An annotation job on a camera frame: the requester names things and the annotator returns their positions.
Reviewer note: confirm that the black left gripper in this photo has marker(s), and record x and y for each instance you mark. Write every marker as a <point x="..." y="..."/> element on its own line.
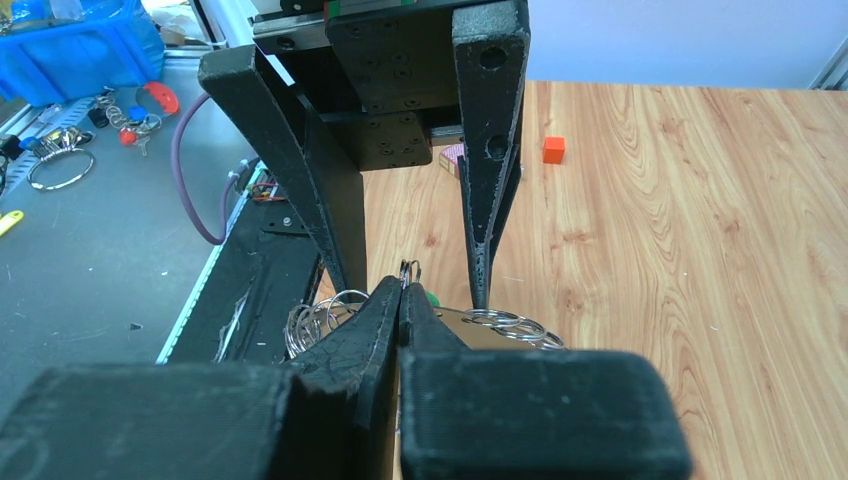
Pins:
<point x="381" y="75"/>

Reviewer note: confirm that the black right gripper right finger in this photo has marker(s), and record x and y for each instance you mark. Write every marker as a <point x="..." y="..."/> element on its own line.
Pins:
<point x="529" y="414"/>

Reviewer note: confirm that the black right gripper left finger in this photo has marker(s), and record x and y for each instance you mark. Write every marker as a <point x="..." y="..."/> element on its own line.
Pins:
<point x="326" y="414"/>

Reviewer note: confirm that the green key tag with key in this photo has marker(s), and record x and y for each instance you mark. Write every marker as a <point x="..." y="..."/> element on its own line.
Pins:
<point x="433" y="299"/>

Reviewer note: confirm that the pile of keys and rings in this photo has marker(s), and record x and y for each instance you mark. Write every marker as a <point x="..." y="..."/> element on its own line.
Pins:
<point x="99" y="132"/>

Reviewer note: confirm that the red playing card box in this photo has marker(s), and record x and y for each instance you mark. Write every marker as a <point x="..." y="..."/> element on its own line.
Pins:
<point x="449" y="159"/>

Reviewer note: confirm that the orange cube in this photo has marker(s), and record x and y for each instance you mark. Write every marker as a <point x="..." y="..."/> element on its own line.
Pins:
<point x="554" y="150"/>

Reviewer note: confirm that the blue plastic bin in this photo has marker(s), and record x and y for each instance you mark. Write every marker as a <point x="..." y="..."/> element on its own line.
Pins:
<point x="58" y="51"/>

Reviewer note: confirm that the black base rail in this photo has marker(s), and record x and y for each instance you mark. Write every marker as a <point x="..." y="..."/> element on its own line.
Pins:
<point x="238" y="308"/>

